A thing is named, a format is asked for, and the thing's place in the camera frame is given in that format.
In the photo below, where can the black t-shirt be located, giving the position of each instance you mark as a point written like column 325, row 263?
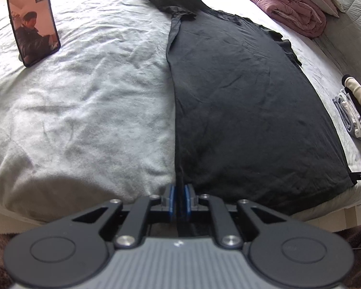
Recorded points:
column 243, row 96

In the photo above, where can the grey folded garment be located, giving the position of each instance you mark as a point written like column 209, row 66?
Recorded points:
column 343, row 114

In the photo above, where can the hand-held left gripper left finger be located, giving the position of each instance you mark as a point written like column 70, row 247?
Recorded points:
column 172, row 198

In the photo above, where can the pink folded quilt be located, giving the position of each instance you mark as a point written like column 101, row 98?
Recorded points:
column 288, row 6

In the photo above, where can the smartphone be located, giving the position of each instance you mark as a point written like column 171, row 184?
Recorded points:
column 33, row 21

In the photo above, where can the stack of folded clothes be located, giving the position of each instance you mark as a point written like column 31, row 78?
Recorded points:
column 356, row 126

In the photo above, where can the black folded garment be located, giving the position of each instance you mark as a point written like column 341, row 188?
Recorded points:
column 357, row 108

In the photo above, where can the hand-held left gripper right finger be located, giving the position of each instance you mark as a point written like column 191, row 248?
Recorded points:
column 187, row 200

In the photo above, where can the grey padded headboard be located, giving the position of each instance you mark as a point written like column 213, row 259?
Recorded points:
column 355, row 15

